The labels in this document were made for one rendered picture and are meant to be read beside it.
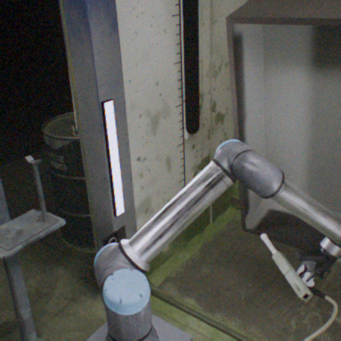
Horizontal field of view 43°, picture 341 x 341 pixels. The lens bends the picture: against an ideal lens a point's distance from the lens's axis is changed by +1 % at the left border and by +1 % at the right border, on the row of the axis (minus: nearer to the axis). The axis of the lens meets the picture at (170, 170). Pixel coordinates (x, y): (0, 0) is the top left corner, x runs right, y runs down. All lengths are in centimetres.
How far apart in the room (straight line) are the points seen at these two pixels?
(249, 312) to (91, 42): 167
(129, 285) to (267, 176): 57
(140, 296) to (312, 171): 140
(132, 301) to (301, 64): 138
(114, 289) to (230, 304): 130
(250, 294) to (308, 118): 110
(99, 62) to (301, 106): 103
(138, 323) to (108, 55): 120
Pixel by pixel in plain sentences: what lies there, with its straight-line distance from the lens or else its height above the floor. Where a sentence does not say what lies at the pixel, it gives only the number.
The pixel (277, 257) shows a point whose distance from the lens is 216.
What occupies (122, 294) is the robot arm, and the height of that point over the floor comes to 91.
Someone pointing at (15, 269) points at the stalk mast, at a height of 53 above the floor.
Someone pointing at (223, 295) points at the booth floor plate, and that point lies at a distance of 268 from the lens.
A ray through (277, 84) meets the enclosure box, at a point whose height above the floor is 126.
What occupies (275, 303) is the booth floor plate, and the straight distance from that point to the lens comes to 267.
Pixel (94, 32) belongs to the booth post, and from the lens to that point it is 201.
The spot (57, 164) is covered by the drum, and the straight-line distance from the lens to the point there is 295.
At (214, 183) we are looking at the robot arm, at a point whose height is 114.
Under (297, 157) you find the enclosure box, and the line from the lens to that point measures 247.
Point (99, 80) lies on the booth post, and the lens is 204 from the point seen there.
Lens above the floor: 183
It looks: 26 degrees down
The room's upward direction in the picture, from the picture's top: 3 degrees counter-clockwise
